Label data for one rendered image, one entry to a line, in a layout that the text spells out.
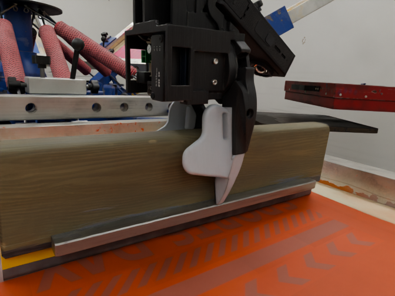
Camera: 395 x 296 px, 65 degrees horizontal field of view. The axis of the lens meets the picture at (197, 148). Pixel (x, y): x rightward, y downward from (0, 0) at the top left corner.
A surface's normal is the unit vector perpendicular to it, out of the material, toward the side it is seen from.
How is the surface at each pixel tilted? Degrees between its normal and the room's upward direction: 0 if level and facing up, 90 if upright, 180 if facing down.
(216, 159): 83
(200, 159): 83
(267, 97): 90
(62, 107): 90
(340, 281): 0
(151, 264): 0
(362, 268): 0
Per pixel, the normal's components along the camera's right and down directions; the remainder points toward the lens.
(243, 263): 0.06, -0.97
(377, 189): -0.81, 0.09
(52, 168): 0.58, 0.26
